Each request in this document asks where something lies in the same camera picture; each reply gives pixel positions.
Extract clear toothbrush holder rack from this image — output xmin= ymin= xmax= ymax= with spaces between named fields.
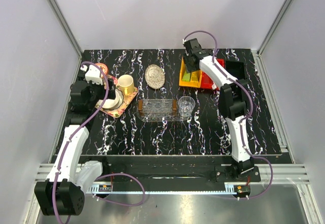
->
xmin=137 ymin=99 xmax=177 ymax=119

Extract yellow bin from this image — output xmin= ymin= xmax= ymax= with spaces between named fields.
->
xmin=179 ymin=58 xmax=202 ymax=88

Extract yellow toothpaste tube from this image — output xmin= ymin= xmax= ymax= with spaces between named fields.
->
xmin=190 ymin=71 xmax=200 ymax=83

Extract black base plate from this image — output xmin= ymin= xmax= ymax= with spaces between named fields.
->
xmin=78 ymin=155 xmax=261 ymax=184

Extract clear acrylic tray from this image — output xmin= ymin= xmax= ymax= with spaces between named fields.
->
xmin=137 ymin=99 xmax=191 ymax=122

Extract black bin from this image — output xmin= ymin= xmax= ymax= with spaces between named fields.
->
xmin=224 ymin=60 xmax=246 ymax=81

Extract orange patterned bowl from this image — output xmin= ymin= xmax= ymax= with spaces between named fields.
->
xmin=96 ymin=63 xmax=109 ymax=76

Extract clear glass tumbler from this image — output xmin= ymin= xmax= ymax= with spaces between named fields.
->
xmin=178 ymin=96 xmax=196 ymax=117

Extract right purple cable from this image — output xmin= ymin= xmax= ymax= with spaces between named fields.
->
xmin=182 ymin=30 xmax=274 ymax=201

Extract white scalloped bowl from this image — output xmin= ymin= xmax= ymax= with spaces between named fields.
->
xmin=102 ymin=89 xmax=124 ymax=111

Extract purple cable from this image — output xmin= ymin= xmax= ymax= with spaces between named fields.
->
xmin=52 ymin=61 xmax=145 ymax=224
xmin=182 ymin=30 xmax=274 ymax=201

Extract yellow mug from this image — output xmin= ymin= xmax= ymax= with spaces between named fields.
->
xmin=118 ymin=74 xmax=135 ymax=96

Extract speckled saucer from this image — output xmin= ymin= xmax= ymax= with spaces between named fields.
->
xmin=145 ymin=65 xmax=165 ymax=89

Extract green toothpaste tube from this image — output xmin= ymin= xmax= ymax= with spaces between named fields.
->
xmin=182 ymin=72 xmax=191 ymax=82

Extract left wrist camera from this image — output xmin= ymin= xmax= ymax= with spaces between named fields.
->
xmin=80 ymin=65 xmax=103 ymax=85

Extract aluminium rail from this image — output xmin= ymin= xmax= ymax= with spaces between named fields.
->
xmin=32 ymin=163 xmax=312 ymax=196

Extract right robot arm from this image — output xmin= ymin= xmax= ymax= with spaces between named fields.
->
xmin=183 ymin=39 xmax=254 ymax=181

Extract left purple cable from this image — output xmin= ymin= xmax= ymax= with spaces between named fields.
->
xmin=52 ymin=61 xmax=145 ymax=224

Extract red bin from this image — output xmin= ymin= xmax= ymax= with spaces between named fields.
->
xmin=200 ymin=58 xmax=225 ymax=89

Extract floral serving tray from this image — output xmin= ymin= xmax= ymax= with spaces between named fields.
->
xmin=101 ymin=75 xmax=139 ymax=118

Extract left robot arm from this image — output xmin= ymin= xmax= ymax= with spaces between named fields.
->
xmin=34 ymin=78 xmax=116 ymax=216

